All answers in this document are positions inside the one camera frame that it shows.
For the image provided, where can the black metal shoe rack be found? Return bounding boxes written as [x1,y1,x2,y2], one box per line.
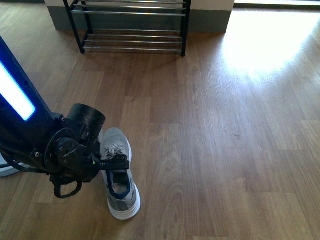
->
[63,0,192,57]

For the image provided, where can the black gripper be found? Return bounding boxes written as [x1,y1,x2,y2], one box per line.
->
[50,137,130,184]

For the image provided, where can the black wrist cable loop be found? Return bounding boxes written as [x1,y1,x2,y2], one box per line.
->
[51,180,83,200]

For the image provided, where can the grey knit sneaker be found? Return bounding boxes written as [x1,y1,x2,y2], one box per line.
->
[100,127,141,221]

